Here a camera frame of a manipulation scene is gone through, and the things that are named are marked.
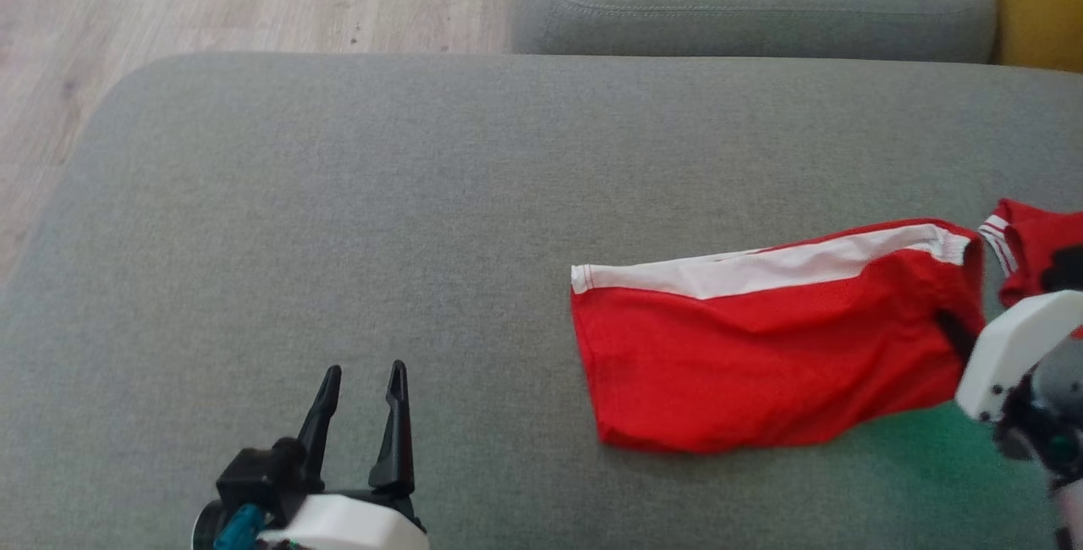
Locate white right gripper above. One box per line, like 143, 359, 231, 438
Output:
935, 289, 1083, 483

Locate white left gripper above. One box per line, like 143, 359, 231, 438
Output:
258, 360, 430, 550

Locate red basketball jersey white sleeves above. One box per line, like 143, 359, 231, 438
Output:
979, 199, 1083, 339

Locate red shorts white stripes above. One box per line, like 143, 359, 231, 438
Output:
570, 218, 987, 455

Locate wide grey sofa seat cushion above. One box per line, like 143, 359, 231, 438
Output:
0, 52, 1083, 550

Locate large yellow sofa backrest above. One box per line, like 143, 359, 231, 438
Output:
981, 0, 1083, 74

